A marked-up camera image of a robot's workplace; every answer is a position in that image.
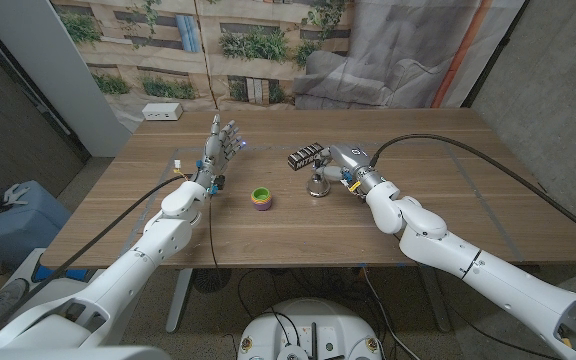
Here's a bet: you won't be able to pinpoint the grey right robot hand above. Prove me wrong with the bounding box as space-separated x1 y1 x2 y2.
315 143 374 183

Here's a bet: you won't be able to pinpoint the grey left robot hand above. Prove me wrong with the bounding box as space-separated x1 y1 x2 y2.
198 113 246 177

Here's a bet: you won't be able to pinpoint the silver bell with black handle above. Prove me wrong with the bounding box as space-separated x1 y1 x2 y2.
306 160 332 199

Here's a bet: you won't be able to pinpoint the black Nitro golf ball box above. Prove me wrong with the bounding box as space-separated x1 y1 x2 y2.
287 142 325 172

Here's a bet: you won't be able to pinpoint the stacked colourful toy cups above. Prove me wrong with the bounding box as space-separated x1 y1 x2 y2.
250 186 274 212

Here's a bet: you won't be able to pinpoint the white power strip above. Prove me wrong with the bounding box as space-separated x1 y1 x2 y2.
141 102 184 122

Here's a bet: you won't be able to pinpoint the printed fabric backdrop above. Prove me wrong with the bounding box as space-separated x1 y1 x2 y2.
50 0 527 132

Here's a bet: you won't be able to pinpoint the black round floor base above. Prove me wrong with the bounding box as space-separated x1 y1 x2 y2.
191 268 233 294

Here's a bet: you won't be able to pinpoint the white table leg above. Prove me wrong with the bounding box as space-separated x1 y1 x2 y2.
165 268 194 334
420 264 452 334

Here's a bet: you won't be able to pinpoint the white pillar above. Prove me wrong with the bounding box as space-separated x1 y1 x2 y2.
0 0 132 158

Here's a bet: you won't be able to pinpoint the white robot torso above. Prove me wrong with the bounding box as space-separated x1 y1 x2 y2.
236 297 384 360

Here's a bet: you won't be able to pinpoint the white blue machine base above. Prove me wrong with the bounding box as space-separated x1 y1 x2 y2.
2 247 102 307

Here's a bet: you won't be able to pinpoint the white black handheld tool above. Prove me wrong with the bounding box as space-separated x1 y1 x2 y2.
0 183 32 214

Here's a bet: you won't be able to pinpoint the blue plastic case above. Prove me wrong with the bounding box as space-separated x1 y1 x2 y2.
0 180 73 269

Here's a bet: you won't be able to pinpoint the grey shoe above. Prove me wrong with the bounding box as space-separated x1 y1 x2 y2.
0 278 30 321

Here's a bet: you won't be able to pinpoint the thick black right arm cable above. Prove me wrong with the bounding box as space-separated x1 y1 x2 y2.
370 132 576 247

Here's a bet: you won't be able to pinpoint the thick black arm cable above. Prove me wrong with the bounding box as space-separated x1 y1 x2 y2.
0 173 194 346
370 132 576 247

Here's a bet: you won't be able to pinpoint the thin black left wrist cable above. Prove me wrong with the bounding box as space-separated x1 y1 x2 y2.
207 194 222 284

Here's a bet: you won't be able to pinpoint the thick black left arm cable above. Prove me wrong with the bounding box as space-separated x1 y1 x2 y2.
0 173 194 346

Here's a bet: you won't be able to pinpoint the white floor cable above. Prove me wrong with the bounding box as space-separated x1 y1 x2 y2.
361 268 422 360

